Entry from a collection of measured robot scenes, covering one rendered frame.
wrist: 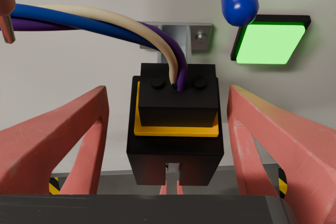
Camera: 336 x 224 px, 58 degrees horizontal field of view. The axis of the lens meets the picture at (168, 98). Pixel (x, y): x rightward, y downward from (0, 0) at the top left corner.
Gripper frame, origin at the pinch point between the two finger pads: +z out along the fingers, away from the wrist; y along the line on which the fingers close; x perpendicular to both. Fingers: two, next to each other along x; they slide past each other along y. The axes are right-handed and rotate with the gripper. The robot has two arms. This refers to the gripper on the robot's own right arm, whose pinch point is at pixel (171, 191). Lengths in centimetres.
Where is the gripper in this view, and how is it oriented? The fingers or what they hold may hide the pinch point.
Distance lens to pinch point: 28.6
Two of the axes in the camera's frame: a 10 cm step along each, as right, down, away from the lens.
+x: -0.1, 6.4, 7.7
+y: -10.0, -0.2, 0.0
